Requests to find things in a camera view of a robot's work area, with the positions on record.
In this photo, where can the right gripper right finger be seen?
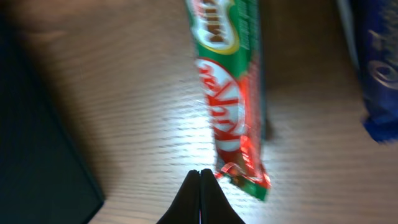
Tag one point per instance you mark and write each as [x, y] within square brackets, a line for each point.
[215, 208]

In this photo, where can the blue Dairy Milk bar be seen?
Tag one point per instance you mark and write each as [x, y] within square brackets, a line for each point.
[370, 28]

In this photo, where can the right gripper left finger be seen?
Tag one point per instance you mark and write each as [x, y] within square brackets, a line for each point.
[185, 208]

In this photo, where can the red KitKat bar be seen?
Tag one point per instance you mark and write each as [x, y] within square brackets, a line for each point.
[227, 37]

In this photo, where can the dark green box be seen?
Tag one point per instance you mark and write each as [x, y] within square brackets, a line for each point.
[43, 177]

